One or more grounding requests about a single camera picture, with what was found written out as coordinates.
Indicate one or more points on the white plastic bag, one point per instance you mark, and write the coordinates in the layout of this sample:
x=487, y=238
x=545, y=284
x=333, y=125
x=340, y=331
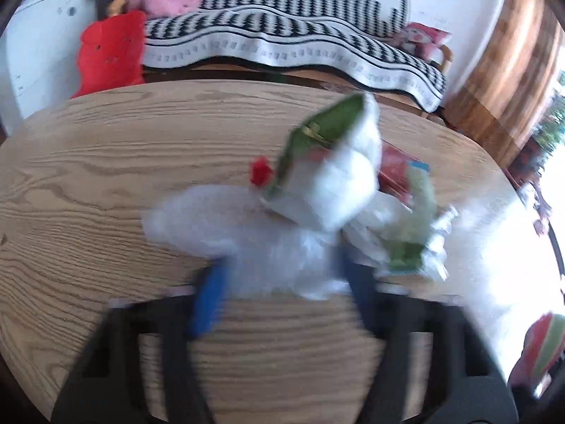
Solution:
x=265, y=243

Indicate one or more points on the wooden sofa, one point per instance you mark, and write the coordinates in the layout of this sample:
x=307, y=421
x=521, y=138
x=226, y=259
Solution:
x=446, y=59

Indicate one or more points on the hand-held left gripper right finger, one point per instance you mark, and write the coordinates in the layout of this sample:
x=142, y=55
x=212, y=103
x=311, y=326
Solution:
x=366, y=287

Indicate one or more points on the pink cartoon cushion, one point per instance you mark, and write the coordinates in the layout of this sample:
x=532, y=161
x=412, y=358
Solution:
x=419, y=39

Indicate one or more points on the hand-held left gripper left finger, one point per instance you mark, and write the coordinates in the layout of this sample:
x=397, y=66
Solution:
x=209, y=300

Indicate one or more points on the brown curtain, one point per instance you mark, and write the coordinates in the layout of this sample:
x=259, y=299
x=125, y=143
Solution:
x=503, y=75

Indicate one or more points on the red plastic chair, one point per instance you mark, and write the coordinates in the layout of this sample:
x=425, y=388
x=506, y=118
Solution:
x=110, y=55

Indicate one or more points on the small red wrapper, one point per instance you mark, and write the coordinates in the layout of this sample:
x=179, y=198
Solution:
x=260, y=172

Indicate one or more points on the black white striped sofa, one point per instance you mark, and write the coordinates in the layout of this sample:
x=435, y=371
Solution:
x=287, y=35

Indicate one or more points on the torn green white carton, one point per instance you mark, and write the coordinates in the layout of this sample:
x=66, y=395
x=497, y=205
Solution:
x=331, y=172

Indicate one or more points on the white cabinet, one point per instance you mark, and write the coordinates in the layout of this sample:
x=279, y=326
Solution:
x=39, y=48

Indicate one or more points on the red packet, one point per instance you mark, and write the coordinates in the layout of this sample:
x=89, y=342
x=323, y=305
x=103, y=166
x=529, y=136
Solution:
x=393, y=172

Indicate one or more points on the striped red green cloth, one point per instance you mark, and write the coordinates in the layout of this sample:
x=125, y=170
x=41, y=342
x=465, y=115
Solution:
x=543, y=349

